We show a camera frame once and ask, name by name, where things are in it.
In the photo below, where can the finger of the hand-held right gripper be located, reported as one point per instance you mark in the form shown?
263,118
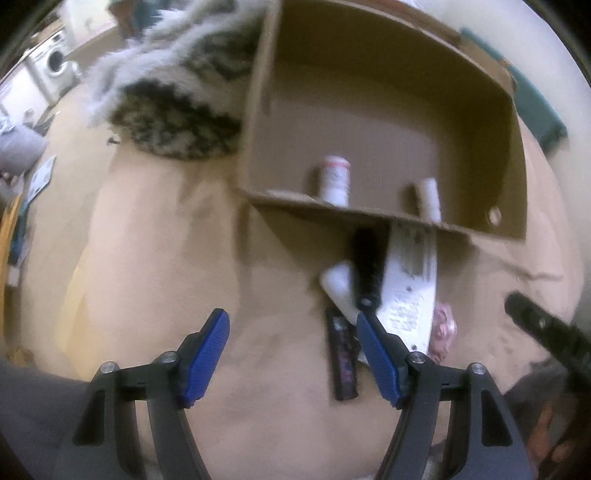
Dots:
545,327

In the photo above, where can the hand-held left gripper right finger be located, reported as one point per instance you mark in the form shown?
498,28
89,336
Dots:
378,360

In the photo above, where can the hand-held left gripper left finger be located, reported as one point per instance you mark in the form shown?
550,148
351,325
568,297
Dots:
205,357

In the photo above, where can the pink translucent scalp massager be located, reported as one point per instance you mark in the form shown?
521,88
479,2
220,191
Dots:
443,327

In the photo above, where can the white plastic holder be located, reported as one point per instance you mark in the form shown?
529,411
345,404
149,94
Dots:
411,286

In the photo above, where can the small white bottle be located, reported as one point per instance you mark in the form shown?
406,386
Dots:
339,281

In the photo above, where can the black cylindrical brush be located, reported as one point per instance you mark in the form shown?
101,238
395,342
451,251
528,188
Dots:
367,263

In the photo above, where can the cardboard box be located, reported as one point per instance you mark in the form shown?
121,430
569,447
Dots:
369,115

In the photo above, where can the beige bed sheet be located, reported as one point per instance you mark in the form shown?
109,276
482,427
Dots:
161,254

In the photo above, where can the white tube bottle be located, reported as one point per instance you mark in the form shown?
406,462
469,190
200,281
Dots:
429,201

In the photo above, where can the white bottle with red cap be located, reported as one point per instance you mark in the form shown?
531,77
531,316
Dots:
334,182

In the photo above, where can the teal cloth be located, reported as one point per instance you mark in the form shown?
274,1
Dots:
535,106

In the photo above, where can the grey furry blanket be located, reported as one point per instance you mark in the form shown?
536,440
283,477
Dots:
184,124

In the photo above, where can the printed paper sheet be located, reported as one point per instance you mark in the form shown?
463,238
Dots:
41,177

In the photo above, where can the grey pillow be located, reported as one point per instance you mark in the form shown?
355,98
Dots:
18,147

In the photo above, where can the white washing machine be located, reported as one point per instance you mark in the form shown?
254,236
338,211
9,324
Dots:
55,62

